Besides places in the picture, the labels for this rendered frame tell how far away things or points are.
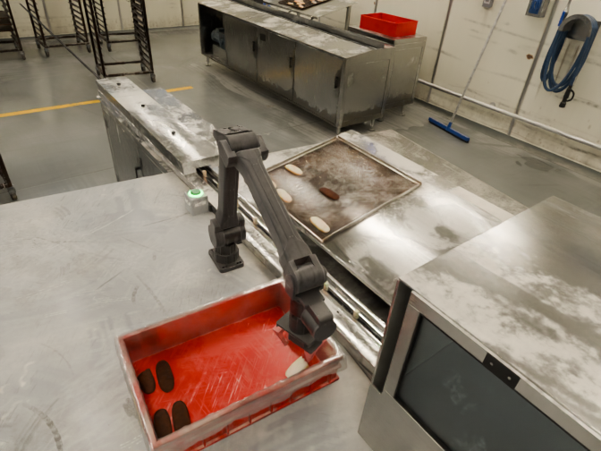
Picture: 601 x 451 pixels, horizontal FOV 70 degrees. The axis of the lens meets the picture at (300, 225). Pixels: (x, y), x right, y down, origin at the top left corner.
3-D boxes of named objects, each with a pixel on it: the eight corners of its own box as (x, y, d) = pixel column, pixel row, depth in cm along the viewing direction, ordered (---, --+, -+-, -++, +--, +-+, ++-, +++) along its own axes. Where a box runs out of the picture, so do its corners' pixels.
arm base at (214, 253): (207, 252, 150) (221, 274, 142) (206, 234, 145) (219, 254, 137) (231, 246, 154) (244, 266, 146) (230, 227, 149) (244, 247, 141)
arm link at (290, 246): (255, 143, 114) (216, 149, 109) (259, 128, 109) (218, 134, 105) (327, 286, 98) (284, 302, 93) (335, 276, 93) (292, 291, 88)
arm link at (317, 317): (319, 259, 96) (285, 271, 93) (349, 293, 88) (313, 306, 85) (315, 298, 103) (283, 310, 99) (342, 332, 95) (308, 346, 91)
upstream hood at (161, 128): (97, 91, 265) (95, 78, 260) (127, 88, 274) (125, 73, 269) (183, 179, 185) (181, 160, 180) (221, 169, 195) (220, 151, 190)
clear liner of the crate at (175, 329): (117, 360, 112) (110, 335, 106) (282, 297, 134) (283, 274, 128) (155, 480, 89) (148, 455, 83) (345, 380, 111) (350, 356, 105)
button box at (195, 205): (184, 215, 174) (181, 191, 168) (202, 208, 178) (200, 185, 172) (193, 225, 169) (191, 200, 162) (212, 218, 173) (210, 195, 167)
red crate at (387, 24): (358, 27, 468) (359, 14, 460) (379, 24, 488) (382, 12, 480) (394, 37, 438) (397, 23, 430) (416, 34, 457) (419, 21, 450)
